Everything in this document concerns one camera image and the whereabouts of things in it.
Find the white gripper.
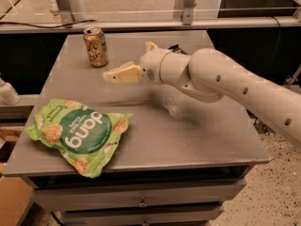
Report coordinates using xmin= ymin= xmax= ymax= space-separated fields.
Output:
xmin=103 ymin=41 xmax=170 ymax=85

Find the orange soda can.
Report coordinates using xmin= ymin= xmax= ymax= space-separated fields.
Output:
xmin=84 ymin=27 xmax=109 ymax=67

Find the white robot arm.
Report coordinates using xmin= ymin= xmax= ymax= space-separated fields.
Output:
xmin=103 ymin=42 xmax=301 ymax=147

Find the black snack bar wrapper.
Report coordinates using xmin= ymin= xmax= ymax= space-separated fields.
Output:
xmin=169 ymin=44 xmax=185 ymax=55

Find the green rice chips bag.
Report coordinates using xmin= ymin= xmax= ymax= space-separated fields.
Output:
xmin=25 ymin=99 xmax=132 ymax=178

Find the grey drawer cabinet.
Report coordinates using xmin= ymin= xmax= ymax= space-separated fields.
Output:
xmin=4 ymin=35 xmax=269 ymax=226

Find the white pipe at left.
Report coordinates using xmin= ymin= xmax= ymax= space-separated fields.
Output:
xmin=0 ymin=78 xmax=21 ymax=105

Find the cardboard box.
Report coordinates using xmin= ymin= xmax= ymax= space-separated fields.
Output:
xmin=0 ymin=163 xmax=32 ymax=226

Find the black cable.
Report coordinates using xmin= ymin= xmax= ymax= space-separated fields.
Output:
xmin=0 ymin=19 xmax=97 ymax=29

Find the metal bracket centre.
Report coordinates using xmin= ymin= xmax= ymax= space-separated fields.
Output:
xmin=182 ymin=0 xmax=196 ymax=25

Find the metal bracket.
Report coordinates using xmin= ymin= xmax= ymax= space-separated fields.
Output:
xmin=55 ymin=0 xmax=73 ymax=27
xmin=182 ymin=0 xmax=196 ymax=25

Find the metal bracket left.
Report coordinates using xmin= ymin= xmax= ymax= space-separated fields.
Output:
xmin=55 ymin=0 xmax=73 ymax=27

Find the grey metal rail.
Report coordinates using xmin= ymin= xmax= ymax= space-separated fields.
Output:
xmin=0 ymin=16 xmax=301 ymax=34

